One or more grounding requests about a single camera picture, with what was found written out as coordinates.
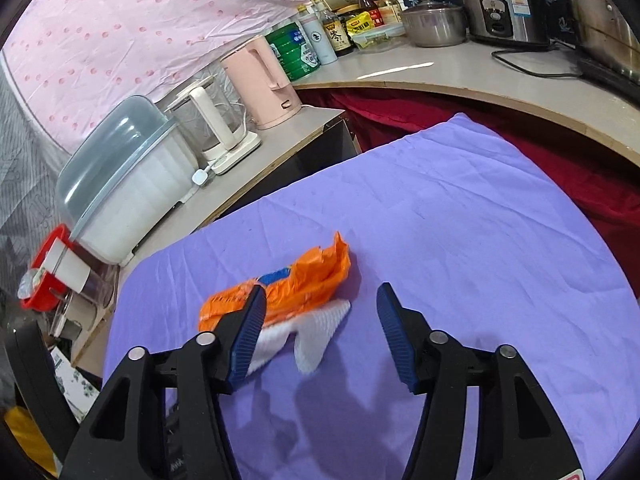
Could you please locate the white dish drainer grey lid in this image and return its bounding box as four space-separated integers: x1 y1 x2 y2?
56 95 201 267

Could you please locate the steel rice cooker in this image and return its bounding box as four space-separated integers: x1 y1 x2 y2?
450 0 551 48

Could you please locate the glass kettle white handle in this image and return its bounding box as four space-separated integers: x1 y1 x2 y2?
165 79 262 176

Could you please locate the dark soy sauce bottle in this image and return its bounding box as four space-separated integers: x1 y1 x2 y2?
315 0 355 57

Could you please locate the black curved frame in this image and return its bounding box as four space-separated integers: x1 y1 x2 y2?
5 320 68 411

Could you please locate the orange printed plastic bag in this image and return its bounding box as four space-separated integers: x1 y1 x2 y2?
198 231 352 333

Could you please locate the curved wooden counter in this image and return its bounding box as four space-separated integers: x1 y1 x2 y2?
292 40 640 168

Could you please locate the printed cardboard box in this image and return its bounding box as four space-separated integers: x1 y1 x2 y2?
50 347 103 423

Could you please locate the red plastic basin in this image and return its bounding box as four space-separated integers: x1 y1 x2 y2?
19 224 76 311

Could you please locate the pink electric kettle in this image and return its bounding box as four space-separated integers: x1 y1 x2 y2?
220 35 303 131

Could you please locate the chipboard shelf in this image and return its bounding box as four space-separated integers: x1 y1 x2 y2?
70 305 118 366

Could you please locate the small steel pot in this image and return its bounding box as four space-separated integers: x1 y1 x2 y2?
400 0 468 48

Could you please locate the black power cable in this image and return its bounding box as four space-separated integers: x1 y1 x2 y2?
491 42 583 79

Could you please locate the green tin can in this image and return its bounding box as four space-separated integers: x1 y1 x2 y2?
265 19 321 82

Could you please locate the white blender cup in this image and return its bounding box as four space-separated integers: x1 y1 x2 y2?
42 240 116 308

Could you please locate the pink dotted curtain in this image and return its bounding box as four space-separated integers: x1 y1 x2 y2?
0 0 366 153

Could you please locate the light blue bottle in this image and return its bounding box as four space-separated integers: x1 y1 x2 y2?
299 4 337 66

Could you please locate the large steel pot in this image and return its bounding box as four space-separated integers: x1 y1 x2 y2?
555 0 640 73

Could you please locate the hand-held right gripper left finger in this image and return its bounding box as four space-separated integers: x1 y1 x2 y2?
60 284 268 480

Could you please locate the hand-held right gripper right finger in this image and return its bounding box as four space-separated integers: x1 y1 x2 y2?
376 282 596 480

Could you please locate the purple tablecloth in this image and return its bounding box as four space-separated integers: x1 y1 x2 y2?
102 112 628 480

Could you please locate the black induction cooker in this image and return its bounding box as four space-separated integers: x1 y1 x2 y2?
575 55 640 101

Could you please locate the clear plastic sheet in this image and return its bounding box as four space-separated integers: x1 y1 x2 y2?
0 72 68 291

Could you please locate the yellow seasoning packet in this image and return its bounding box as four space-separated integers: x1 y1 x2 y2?
347 14 376 43

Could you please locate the white paper towel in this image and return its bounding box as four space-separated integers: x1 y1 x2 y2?
247 297 351 375

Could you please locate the sauce bottle yellow label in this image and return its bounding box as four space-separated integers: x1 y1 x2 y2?
375 0 403 28

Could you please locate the clear food container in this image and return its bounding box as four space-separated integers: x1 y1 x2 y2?
356 22 407 52

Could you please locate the red cloth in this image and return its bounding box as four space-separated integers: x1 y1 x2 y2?
295 87 640 256

